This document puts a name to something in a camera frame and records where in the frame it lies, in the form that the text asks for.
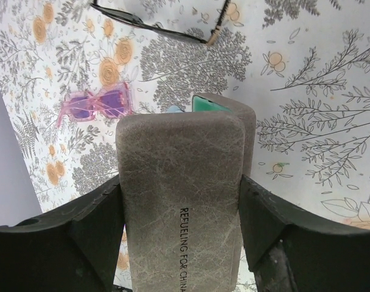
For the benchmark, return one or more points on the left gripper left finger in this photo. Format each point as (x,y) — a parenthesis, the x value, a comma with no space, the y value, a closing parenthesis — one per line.
(73,247)

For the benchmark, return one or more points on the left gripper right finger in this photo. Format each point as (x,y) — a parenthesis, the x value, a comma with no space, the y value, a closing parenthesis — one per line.
(291,249)

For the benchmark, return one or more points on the brown glasses case green lining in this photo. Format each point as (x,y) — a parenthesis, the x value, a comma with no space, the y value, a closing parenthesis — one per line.
(180,177)

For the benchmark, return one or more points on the light blue cleaning cloth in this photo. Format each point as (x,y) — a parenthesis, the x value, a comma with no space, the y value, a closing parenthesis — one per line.
(174,109)

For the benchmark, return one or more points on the black aviator sunglasses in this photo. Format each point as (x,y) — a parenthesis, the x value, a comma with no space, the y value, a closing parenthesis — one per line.
(135,21)

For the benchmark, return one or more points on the floral table mat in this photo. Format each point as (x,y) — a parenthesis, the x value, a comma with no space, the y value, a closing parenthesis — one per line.
(302,66)

